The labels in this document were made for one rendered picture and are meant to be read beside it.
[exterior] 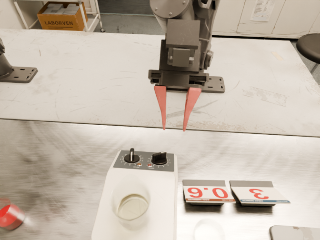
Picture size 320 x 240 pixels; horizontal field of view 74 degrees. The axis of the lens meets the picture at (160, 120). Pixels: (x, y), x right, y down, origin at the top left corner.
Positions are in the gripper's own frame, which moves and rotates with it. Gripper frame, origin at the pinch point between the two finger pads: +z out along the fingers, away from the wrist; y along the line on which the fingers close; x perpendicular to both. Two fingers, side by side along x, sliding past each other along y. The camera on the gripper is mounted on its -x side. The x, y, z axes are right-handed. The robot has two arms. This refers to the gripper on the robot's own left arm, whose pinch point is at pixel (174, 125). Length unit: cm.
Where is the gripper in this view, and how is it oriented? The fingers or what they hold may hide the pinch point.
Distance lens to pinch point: 38.4
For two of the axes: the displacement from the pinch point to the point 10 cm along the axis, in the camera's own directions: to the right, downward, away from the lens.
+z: -0.8, 10.0, -0.2
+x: 0.5, 0.2, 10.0
